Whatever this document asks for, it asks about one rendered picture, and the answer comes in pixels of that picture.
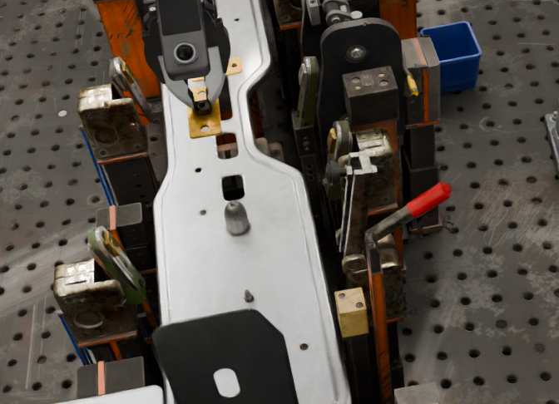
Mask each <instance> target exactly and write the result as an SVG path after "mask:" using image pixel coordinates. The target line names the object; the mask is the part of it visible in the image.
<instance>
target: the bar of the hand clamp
mask: <svg viewBox="0 0 559 404"><path fill-rule="evenodd" d="M383 173H384V167H383V165H376V163H375V162H370V159H369V154H368V152H367V151H360V152H354V153H349V163H348V164H347V165H344V168H341V169H340V168H339V164H338V163H336V162H335V160H333V161H329V163H328V164H327V165H326V176H327V181H328V183H329V184H330V185H331V186H334V185H337V184H338V183H339V181H340V177H345V179H346V187H345V196H344V211H343V218H342V226H341V235H340V242H339V252H340V253H344V258H345V257H346V256H348V255H351V254H363V250H364V238H365V233H364V232H365V231H366V225H367V219H368V213H369V201H370V195H371V189H372V182H373V178H377V174H383ZM344 244H345V250H344V249H343V246H344Z"/></svg>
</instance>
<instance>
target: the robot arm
mask: <svg viewBox="0 0 559 404"><path fill-rule="evenodd" d="M143 4H144V8H145V9H146V15H145V16H144V17H143V19H144V25H146V26H148V27H149V30H147V31H142V32H141V38H142V40H143V42H144V54H145V59H146V62H147V64H148V66H149V68H150V69H151V70H152V71H153V72H154V73H155V75H156V76H157V77H158V79H159V80H160V81H161V83H162V84H164V85H165V86H166V87H167V89H168V90H169V91H170V92H171V93H172V94H173V95H174V96H175V97H176V98H177V99H179V100H180V101H181V102H183V103H184V104H186V105H187V106H188V107H190V108H195V99H194V96H193V91H191V90H190V88H189V87H188V79H192V78H198V77H204V83H205V86H206V89H205V92H206V99H207V101H208V102H209V104H210V105H214V104H215V102H216V100H217V99H218V97H219V95H220V93H221V90H222V87H223V85H224V81H225V74H226V72H227V68H228V64H229V60H230V37H229V33H228V30H227V28H226V27H225V26H224V23H223V18H222V17H218V18H215V14H214V12H215V8H214V1H213V0H143Z"/></svg>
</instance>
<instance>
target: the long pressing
mask: <svg viewBox="0 0 559 404"><path fill-rule="evenodd" d="M215 5H216V11H217V16H218V17H222V18H223V23H224V26H225V27H226V28H227V30H228V33H229V37H230V58H234V57H239V58H240V60H241V65H242V69H243V71H242V72H241V73H238V74H234V75H229V76H225V78H226V79H227V81H228V87H229V93H230V104H231V109H232V115H233V116H232V117H231V118H230V119H228V120H224V121H221V128H222V132H221V134H219V135H214V136H209V137H204V138H200V139H194V140H193V139H191V138H190V137H189V128H188V117H187V107H186V104H184V103H183V102H181V101H180V100H179V99H177V98H176V97H175V96H174V95H173V94H172V93H171V92H170V91H169V90H168V89H167V87H166V86H165V85H164V84H162V83H161V102H162V113H163V123H164V134H165V144H166V164H167V169H166V175H165V177H164V179H163V181H162V183H161V186H160V188H159V189H158V191H157V193H156V197H155V198H154V201H153V205H152V213H153V226H154V240H155V253H156V278H157V292H158V305H159V318H160V325H162V324H165V323H171V322H175V321H180V320H185V319H190V318H198V317H203V316H207V315H212V314H217V313H225V312H229V311H234V310H239V309H243V308H255V309H257V310H258V311H260V312H261V313H262V314H263V315H264V316H265V317H266V318H267V319H268V320H269V321H270V322H271V323H272V324H273V325H274V326H275V327H277V328H278V329H279V330H280V331H281V332H282V333H283V334H284V339H285V343H286V347H287V350H288V354H289V361H290V365H291V369H292V373H293V377H294V384H295V388H296V392H297V397H298V400H299V404H352V397H351V391H350V387H349V379H348V376H347V372H346V367H345V364H344V356H343V352H342V348H341V344H340V340H339V333H338V329H337V324H336V321H335V316H334V310H333V305H332V301H331V297H330V293H329V285H328V282H327V278H326V273H325V269H324V262H323V258H322V254H321V250H320V246H319V239H318V235H317V230H316V227H315V222H314V216H313V211H312V207H311V203H310V199H309V192H308V188H307V184H306V180H305V177H304V176H303V174H302V173H301V172H300V171H299V170H297V169H295V168H294V167H292V166H290V165H286V164H285V163H283V162H281V161H279V160H276V159H274V158H272V157H270V156H267V155H265V154H264V153H262V152H261V151H260V150H259V148H258V147H257V144H256V139H255V130H254V125H253V120H252V115H251V109H250V97H251V95H252V94H253V92H254V91H255V90H256V89H257V88H258V87H259V86H260V85H262V84H263V83H264V82H265V81H266V80H267V79H268V78H269V77H270V75H271V74H272V72H273V70H274V67H275V65H274V60H273V56H272V51H271V47H270V40H269V35H268V31H267V27H266V23H265V15H264V11H263V7H262V2H261V0H215ZM218 17H217V18H218ZM235 19H239V21H236V20H235ZM226 134H234V135H235V136H236V142H237V148H238V155H237V156H236V157H234V158H230V159H226V160H222V159H220V158H219V155H218V149H217V142H216V139H217V137H218V136H220V135H226ZM196 169H201V172H199V173H196V172H195V170H196ZM234 175H239V176H241V177H242V180H243V186H244V192H245V196H244V197H243V198H242V199H239V200H238V201H239V202H241V203H242V204H243V206H244V207H245V209H246V211H247V215H248V219H249V222H250V228H249V230H248V231H247V232H246V233H245V234H242V235H232V234H230V233H229V232H228V231H227V226H226V223H225V216H224V209H225V206H226V204H227V203H228V202H229V201H227V200H225V199H224V193H223V186H222V180H223V179H224V178H225V177H229V176H234ZM202 210H204V211H206V213H205V214H203V215H201V214H200V212H201V211H202ZM246 289H248V290H249V291H250V294H251V296H252V297H253V300H252V301H251V302H249V303H247V302H246V301H245V290H246ZM302 344H307V345H308V348H307V349H306V350H302V349H301V348H300V346H301V345H302ZM214 378H215V382H216V385H217V387H218V390H219V393H220V394H221V395H223V396H233V395H235V394H236V393H238V392H239V391H240V388H239V385H238V382H237V379H236V376H235V372H234V371H232V370H230V369H221V370H219V371H217V372H216V373H215V374H214Z"/></svg>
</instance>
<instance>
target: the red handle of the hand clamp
mask: <svg viewBox="0 0 559 404"><path fill-rule="evenodd" d="M451 192H452V188H451V186H450V185H449V184H448V183H446V184H444V183H443V182H440V183H438V184H436V185H435V186H434V187H432V188H431V189H429V190H427V191H425V192H424V193H422V194H421V195H419V196H418V197H416V198H415V199H413V200H411V201H409V202H408V203H407V205H406V206H404V207H403V208H402V209H400V210H398V211H396V212H395V213H393V214H391V215H390V216H389V217H387V218H386V219H384V220H382V221H381V222H379V223H377V224H376V225H375V226H373V227H372V228H370V229H368V230H372V231H373V232H374V233H375V236H376V240H377V242H378V241H379V240H380V239H382V238H384V237H385V236H387V235H389V234H391V233H392V232H393V231H395V230H396V229H398V228H400V227H402V226H403V225H405V224H406V223H408V222H409V221H411V220H412V219H417V218H418V217H420V216H421V215H423V214H425V213H427V212H428V211H429V210H431V209H433V208H434V207H436V206H438V205H439V204H441V203H442V202H444V201H445V200H447V199H449V198H451ZM368 230H366V231H368Z"/></svg>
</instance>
